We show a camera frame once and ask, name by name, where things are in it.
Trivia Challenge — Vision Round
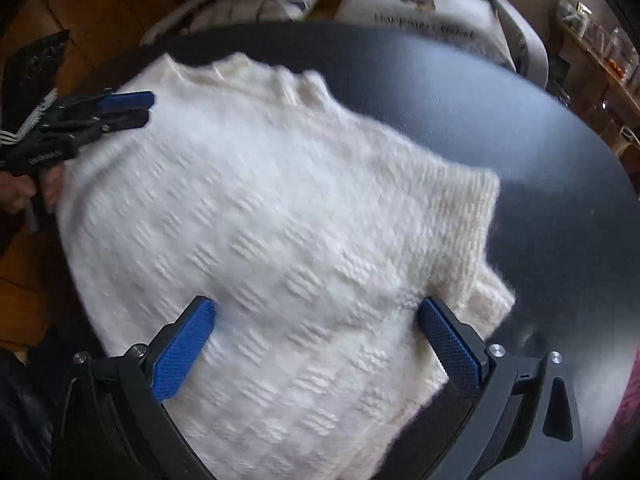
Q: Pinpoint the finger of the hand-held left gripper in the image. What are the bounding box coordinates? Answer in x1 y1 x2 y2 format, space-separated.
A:
100 109 151 133
100 91 156 111

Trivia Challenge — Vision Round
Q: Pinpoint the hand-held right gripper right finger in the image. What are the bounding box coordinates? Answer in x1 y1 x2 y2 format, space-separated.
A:
417 297 583 480

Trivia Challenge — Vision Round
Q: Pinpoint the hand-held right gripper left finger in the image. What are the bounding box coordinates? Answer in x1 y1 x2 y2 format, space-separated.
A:
50 296 217 480

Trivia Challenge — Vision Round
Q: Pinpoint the white knit sweater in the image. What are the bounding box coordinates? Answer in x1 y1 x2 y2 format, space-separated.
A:
57 52 516 480

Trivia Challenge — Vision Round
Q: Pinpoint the person's left hand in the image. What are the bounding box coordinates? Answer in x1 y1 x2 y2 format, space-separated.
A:
7 167 66 213

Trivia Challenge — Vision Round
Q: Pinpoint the pink blanket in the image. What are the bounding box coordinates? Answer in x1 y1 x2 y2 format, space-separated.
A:
582 395 640 480

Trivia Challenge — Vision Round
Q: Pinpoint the black leather bench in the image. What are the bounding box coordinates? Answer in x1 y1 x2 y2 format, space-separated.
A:
80 22 638 480

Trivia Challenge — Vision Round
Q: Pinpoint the wooden desk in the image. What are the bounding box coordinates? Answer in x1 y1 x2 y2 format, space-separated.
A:
555 0 640 161

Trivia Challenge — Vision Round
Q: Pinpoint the blue yellow grey sofa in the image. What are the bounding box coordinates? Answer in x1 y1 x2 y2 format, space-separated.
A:
140 0 548 86

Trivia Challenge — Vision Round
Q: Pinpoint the white printed cushion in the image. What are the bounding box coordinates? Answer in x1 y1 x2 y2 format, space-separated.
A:
334 0 516 68

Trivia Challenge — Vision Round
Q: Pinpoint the glass jar with oranges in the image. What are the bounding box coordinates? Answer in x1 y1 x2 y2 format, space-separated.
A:
607 30 640 76

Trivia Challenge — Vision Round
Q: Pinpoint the row of small glass jars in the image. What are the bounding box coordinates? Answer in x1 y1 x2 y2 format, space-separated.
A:
557 0 608 46

